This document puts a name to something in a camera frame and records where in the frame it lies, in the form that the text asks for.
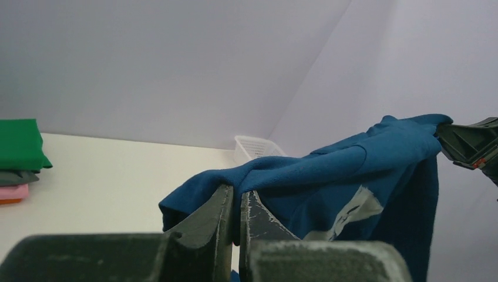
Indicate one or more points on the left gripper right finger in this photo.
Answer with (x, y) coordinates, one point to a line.
(270, 252)

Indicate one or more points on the grey folded t-shirt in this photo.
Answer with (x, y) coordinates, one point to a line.
(17, 177)

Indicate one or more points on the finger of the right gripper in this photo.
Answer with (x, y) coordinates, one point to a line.
(471, 146)

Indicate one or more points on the pink folded t-shirt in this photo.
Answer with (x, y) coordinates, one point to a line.
(14, 192)

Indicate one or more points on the orange folded t-shirt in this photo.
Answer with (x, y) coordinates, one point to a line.
(10, 201)

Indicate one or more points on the blue t-shirt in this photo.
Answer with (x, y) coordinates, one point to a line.
(379, 185)

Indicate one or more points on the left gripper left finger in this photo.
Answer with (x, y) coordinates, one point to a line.
(197, 249)

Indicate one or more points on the white plastic basket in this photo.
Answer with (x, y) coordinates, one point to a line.
(250, 148)

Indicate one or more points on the green folded t-shirt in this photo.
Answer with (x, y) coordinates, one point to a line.
(22, 146)

